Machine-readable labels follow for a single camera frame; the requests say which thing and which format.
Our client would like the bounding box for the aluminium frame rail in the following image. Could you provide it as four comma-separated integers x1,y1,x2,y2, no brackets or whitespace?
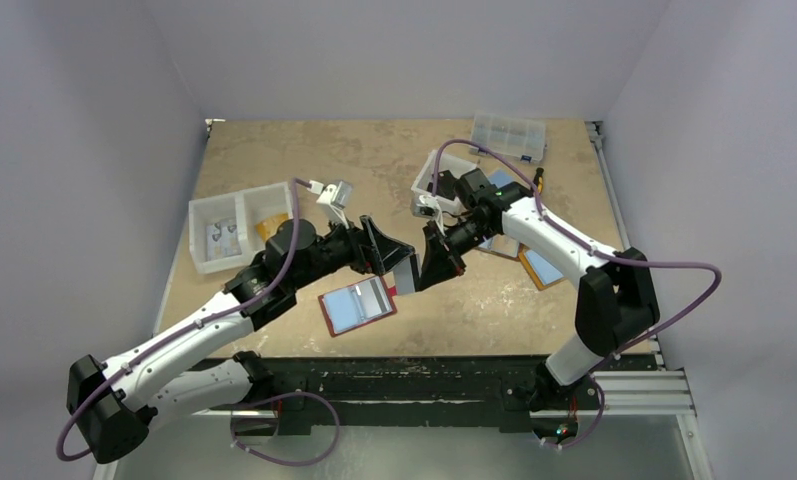
594,337,696,416

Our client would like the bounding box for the open blue card holder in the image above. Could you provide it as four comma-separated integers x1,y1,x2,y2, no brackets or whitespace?
487,169,515,189

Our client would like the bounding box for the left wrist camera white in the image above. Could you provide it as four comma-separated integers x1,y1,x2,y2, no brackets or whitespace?
307,180,353,228

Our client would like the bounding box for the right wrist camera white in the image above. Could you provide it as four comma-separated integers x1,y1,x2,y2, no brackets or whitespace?
411,194,445,233

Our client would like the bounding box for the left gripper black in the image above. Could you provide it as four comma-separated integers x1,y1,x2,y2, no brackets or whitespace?
290,209,413,291

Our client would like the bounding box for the yellow black screwdriver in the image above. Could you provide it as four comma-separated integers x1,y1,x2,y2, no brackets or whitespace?
533,167,545,194

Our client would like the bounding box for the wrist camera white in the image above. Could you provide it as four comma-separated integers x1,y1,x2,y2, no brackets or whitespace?
411,194,445,233
307,180,353,228

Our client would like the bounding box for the open tan card holder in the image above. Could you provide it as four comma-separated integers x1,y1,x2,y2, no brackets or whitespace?
518,246,565,291

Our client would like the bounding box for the clear plastic organizer box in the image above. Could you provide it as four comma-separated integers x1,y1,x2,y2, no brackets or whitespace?
470,111,547,164

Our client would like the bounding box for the small white square bin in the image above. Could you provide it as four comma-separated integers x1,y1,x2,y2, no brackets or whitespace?
410,149,477,215

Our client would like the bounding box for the red card holder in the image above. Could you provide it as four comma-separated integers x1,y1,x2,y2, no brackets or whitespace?
318,276,397,337

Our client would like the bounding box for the grey striped card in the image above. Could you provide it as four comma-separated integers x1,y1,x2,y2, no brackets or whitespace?
392,253,419,296

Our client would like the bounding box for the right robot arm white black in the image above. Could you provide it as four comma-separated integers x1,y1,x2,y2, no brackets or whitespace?
412,169,660,411

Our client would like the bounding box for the white two-compartment bin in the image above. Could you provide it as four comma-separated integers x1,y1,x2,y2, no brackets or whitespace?
188,182,292,275

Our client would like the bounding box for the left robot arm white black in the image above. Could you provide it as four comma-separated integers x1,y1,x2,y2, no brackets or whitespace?
56,215,415,464

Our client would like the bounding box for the open brown card holder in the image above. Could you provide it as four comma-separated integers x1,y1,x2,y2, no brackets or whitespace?
476,235,521,260

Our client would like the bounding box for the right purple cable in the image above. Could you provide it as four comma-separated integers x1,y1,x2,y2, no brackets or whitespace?
429,139,724,453

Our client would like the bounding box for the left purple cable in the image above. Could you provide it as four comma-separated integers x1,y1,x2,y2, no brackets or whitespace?
55,177,342,467

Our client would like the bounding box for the grey card in bin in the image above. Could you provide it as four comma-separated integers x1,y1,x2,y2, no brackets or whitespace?
205,217,242,261

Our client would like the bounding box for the purple cable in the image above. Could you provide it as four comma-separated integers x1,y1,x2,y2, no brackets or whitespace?
429,139,724,453
55,177,342,467

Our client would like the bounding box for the black card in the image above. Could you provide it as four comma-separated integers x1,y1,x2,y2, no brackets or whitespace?
436,170,457,200

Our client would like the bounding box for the orange card in bin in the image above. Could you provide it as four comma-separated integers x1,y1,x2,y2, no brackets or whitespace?
254,213,290,242

